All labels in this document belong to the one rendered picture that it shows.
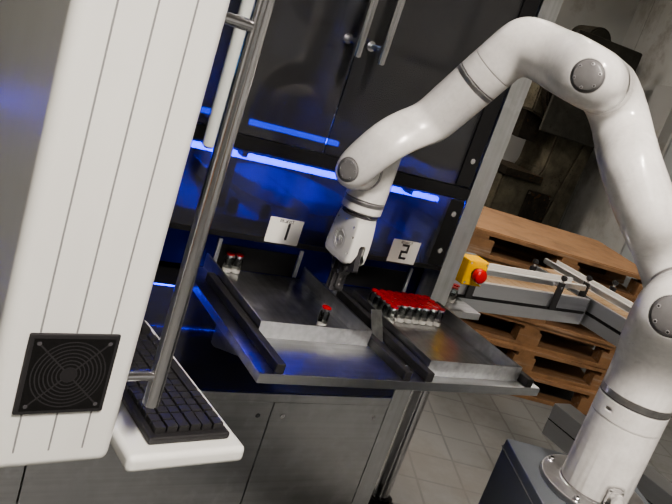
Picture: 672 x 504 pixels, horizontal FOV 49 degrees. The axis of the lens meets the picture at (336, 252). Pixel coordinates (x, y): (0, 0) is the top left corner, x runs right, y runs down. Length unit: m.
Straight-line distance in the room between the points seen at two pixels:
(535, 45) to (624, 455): 0.70
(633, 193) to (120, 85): 0.81
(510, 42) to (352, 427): 1.13
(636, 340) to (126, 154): 0.81
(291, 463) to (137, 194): 1.22
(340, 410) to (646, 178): 1.06
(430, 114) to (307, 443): 0.99
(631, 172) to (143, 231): 0.77
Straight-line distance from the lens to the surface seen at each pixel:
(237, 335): 1.42
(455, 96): 1.38
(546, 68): 1.30
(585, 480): 1.37
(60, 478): 1.83
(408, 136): 1.37
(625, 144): 1.31
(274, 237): 1.66
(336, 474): 2.13
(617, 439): 1.34
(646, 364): 1.28
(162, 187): 0.95
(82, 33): 0.87
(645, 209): 1.28
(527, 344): 4.08
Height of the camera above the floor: 1.44
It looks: 15 degrees down
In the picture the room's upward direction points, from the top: 19 degrees clockwise
